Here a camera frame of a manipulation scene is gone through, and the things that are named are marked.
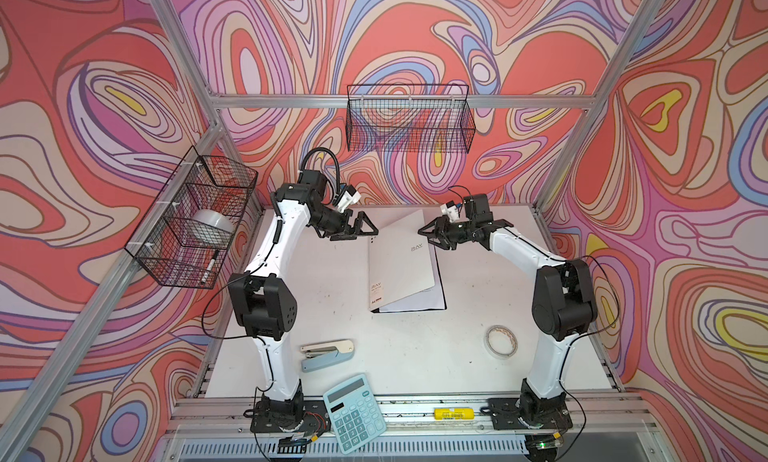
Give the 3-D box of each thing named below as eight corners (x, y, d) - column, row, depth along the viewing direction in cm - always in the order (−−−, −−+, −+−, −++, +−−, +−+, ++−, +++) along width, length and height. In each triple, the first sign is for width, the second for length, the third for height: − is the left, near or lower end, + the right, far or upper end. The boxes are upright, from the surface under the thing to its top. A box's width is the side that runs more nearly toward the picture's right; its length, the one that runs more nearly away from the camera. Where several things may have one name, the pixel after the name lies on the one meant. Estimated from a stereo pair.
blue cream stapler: (303, 373, 82) (300, 369, 79) (304, 348, 87) (301, 344, 84) (355, 366, 83) (354, 361, 81) (354, 341, 88) (352, 337, 85)
